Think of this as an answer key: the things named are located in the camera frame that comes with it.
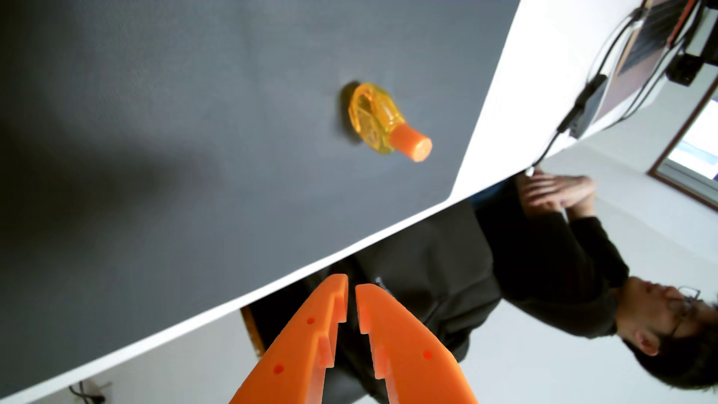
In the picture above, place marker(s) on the black clamp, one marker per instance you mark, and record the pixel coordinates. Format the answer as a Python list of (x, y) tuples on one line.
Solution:
[(687, 64)]

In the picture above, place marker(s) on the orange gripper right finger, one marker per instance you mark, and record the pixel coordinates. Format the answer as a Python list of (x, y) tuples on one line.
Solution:
[(409, 359)]

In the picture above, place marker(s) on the black backpack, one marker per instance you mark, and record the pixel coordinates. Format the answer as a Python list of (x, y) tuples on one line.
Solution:
[(437, 263)]

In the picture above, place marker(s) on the yellow eyedrops bottle orange cap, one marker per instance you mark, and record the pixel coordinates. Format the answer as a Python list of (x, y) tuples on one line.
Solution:
[(381, 120)]

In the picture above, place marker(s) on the white wall outlet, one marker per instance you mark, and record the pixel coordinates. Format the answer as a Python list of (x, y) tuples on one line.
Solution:
[(90, 393)]

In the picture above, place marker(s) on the eyeglasses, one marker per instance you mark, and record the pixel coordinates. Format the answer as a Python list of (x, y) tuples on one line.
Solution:
[(685, 306)]

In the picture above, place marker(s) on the dark grey textured mat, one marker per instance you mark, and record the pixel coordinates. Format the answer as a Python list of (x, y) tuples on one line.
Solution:
[(196, 140)]

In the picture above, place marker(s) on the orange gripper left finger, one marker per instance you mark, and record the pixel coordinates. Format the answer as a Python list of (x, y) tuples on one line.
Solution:
[(297, 359)]

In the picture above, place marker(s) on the person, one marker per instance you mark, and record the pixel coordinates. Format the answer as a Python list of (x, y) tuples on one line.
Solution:
[(561, 263)]

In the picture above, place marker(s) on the brown window frame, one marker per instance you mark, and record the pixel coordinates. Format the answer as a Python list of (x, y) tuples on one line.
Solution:
[(678, 146)]

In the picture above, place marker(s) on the person's hand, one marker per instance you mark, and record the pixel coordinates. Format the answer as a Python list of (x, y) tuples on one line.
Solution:
[(552, 193)]

